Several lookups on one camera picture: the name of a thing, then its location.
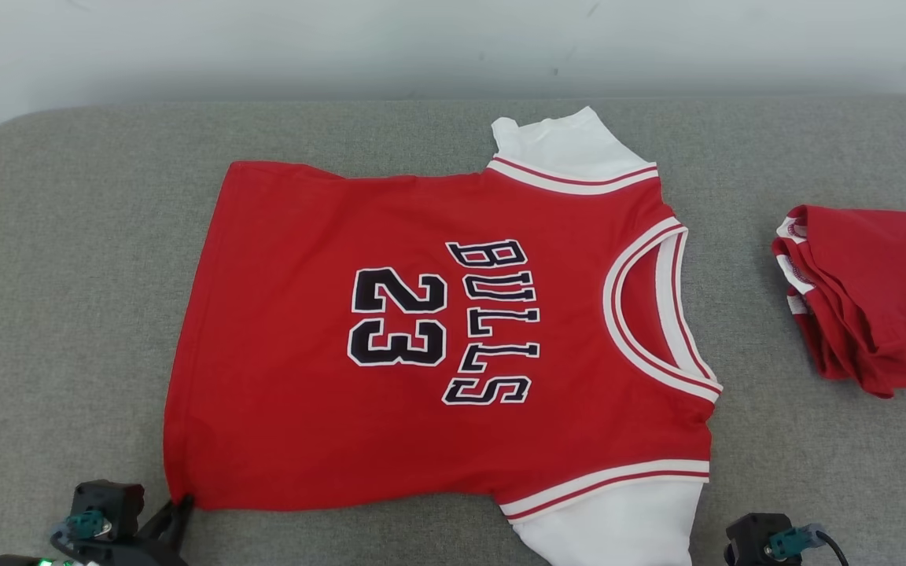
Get teal camera connector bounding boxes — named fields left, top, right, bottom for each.
left=50, top=509, right=106, bottom=543
left=764, top=523, right=827, bottom=560

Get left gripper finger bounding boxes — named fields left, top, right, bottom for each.
left=138, top=494, right=196, bottom=564

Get red white Bulls shorts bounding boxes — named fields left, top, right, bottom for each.
left=772, top=204, right=906, bottom=400

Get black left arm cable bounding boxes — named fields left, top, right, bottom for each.
left=49, top=528, right=92, bottom=562

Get teal right camera connector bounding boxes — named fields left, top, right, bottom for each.
left=764, top=523, right=827, bottom=560

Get teal left camera connector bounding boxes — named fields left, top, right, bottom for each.
left=50, top=509, right=106, bottom=543

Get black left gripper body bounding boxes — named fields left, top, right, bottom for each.
left=79, top=536, right=187, bottom=566

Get red white Bulls jersey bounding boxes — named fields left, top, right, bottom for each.
left=162, top=106, right=724, bottom=566

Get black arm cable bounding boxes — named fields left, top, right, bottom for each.
left=49, top=528, right=92, bottom=562
left=815, top=531, right=851, bottom=566

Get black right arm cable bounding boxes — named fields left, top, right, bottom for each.
left=815, top=531, right=851, bottom=566

